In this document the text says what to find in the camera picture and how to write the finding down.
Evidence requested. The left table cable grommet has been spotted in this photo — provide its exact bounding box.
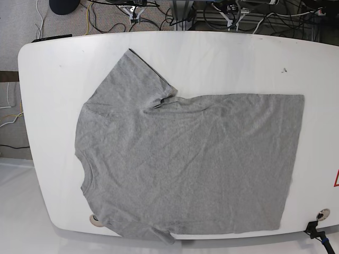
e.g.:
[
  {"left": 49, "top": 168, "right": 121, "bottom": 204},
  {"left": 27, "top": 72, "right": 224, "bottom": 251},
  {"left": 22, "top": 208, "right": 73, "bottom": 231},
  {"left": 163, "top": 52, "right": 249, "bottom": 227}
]
[{"left": 90, "top": 214, "right": 104, "bottom": 228}]

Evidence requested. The white floor cable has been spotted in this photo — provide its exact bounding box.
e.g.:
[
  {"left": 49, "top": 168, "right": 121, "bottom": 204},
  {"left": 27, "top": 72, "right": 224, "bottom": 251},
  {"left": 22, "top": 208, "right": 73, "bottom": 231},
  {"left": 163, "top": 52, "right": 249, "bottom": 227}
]
[{"left": 34, "top": 0, "right": 45, "bottom": 39}]

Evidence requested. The right table cable grommet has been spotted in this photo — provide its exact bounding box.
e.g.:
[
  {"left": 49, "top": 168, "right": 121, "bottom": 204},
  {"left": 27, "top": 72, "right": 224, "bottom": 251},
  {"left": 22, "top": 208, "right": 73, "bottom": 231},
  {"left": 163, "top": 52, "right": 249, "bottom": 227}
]
[{"left": 316, "top": 208, "right": 331, "bottom": 221}]

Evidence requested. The yellow floor cable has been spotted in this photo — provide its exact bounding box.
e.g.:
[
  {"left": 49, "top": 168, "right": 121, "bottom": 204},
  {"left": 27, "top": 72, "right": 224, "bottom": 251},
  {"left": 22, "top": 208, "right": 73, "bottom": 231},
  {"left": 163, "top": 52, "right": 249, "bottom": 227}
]
[{"left": 85, "top": 2, "right": 91, "bottom": 36}]

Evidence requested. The dark round chair base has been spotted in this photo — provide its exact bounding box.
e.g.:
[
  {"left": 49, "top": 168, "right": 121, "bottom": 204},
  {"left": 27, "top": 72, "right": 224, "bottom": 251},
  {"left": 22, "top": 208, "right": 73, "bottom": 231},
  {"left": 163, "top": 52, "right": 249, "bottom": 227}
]
[{"left": 49, "top": 0, "right": 80, "bottom": 15}]

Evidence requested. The grey t-shirt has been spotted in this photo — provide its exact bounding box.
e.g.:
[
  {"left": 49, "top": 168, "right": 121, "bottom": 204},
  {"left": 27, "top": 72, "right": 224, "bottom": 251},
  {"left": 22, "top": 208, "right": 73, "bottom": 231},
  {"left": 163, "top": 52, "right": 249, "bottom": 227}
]
[{"left": 75, "top": 50, "right": 305, "bottom": 244}]

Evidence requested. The red warning triangle sticker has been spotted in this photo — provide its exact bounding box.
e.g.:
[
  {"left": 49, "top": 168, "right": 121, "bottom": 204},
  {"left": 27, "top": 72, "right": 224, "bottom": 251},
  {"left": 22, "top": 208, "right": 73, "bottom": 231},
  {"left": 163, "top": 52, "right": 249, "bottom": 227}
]
[{"left": 334, "top": 170, "right": 339, "bottom": 187}]

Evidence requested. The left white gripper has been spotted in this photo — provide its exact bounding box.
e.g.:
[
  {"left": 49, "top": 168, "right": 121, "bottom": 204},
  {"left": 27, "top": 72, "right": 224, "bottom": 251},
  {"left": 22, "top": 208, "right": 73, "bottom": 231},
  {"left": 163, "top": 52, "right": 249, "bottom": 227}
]
[{"left": 219, "top": 8, "right": 249, "bottom": 30}]

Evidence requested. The aluminium extrusion frame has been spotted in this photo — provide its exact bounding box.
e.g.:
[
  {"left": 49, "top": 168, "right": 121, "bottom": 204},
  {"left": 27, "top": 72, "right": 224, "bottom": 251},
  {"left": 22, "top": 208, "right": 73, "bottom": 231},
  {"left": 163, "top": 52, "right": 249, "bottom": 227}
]
[{"left": 169, "top": 1, "right": 326, "bottom": 33}]

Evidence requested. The black clamp with cable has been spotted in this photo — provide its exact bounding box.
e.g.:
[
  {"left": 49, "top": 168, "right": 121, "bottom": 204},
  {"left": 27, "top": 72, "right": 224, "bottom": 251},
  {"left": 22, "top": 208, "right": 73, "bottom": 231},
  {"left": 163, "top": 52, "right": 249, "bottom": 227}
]
[{"left": 304, "top": 221, "right": 335, "bottom": 254}]

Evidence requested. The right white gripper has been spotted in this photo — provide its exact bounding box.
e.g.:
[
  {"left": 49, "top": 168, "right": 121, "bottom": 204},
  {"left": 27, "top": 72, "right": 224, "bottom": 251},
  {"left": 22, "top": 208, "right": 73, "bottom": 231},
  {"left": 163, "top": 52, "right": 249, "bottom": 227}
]
[{"left": 126, "top": 6, "right": 145, "bottom": 23}]

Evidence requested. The table cable grommet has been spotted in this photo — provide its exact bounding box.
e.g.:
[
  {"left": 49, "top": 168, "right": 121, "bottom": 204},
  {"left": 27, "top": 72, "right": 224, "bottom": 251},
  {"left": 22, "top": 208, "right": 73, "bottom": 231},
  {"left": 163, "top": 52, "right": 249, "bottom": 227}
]
[
  {"left": 90, "top": 214, "right": 104, "bottom": 228},
  {"left": 316, "top": 208, "right": 331, "bottom": 221}
]

